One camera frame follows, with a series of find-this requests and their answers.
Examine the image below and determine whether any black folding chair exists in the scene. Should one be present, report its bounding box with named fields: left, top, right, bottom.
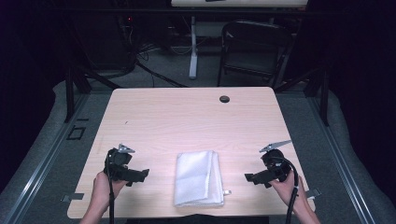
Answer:
left=217, top=20, right=294, bottom=90

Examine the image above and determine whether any aluminium floor rail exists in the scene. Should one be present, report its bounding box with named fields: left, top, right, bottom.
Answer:
left=306, top=95, right=376, bottom=224
left=2, top=92, right=91, bottom=224

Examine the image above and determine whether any person's right hand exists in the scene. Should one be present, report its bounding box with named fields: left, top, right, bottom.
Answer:
left=269, top=169, right=305, bottom=210

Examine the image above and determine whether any white desk leg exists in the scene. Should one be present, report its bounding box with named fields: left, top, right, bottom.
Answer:
left=188, top=15, right=199, bottom=80

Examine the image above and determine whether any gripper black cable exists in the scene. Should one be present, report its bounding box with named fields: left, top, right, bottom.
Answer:
left=270, top=156, right=301, bottom=224
left=105, top=152, right=116, bottom=224

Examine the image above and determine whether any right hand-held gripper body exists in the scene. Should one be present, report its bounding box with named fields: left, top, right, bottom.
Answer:
left=259, top=139, right=293, bottom=183

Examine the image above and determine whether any black metal frame post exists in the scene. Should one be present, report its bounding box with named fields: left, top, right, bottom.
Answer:
left=64, top=64, right=77, bottom=124

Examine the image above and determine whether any thick black floor cable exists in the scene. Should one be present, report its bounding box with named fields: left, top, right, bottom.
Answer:
left=134, top=60, right=189, bottom=89

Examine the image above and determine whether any black tape square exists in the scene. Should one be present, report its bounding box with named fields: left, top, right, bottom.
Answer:
left=65, top=125, right=86, bottom=141

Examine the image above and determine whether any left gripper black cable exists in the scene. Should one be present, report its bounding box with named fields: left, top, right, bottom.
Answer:
left=105, top=152, right=116, bottom=224

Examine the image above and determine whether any person's left hand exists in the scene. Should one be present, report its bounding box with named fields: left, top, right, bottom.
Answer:
left=92, top=171, right=129, bottom=208

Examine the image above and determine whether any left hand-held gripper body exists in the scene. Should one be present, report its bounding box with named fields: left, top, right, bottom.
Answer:
left=105, top=143, right=136, bottom=182

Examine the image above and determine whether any person's dark clothing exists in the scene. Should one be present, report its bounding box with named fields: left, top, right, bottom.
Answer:
left=125, top=214, right=271, bottom=224

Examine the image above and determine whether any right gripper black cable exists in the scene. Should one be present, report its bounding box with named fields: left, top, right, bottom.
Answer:
left=270, top=156, right=301, bottom=224

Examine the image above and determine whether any grey tape strip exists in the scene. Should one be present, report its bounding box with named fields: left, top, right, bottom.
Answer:
left=61, top=192, right=85, bottom=203
left=304, top=187, right=322, bottom=200

